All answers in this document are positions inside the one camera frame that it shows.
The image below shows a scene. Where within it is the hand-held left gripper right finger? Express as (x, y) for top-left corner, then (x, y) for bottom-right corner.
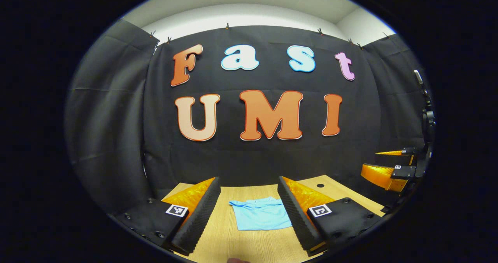
(277, 175), (386, 258)

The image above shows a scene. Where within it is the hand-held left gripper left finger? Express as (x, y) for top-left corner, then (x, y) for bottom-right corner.
(113, 177), (221, 256)

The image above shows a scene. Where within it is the light blue polo T-shirt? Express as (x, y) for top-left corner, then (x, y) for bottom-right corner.
(228, 196), (293, 231)

